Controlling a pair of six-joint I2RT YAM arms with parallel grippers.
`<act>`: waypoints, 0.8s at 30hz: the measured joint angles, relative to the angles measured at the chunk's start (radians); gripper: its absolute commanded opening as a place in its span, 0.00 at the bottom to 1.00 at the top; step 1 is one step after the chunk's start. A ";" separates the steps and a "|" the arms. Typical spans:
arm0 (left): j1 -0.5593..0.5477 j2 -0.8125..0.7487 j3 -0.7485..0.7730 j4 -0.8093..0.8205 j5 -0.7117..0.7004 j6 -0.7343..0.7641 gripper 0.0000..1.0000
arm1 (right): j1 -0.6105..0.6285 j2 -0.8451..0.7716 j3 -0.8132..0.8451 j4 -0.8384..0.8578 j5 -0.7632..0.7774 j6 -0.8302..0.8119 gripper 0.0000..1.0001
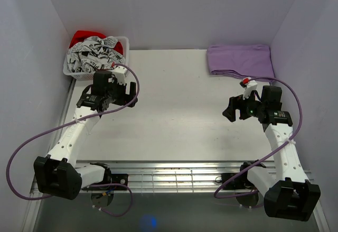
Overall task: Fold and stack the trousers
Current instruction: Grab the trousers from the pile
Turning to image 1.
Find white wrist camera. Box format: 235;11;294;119
111;64;128;85
240;77;257;100

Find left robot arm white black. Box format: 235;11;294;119
33;71;138;200

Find white plastic basket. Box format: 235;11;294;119
63;35;129;81

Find folded purple trousers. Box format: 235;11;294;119
206;44;275;79

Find red trousers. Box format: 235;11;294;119
69;30;124;54

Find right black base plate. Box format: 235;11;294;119
221;172;256;190

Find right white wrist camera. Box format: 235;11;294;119
240;77;257;100

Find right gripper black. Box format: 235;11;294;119
222;89;265;122

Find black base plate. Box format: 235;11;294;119
221;172;256;190
81;173;128;191

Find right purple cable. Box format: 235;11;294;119
213;77;303;209

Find aluminium rail frame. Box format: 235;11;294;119
29;160;317;194

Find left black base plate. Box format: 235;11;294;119
81;173;128;191

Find newspaper print trousers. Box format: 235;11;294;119
66;36;126;73

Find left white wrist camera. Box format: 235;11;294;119
111;64;128;85

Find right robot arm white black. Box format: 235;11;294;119
222;80;321;221

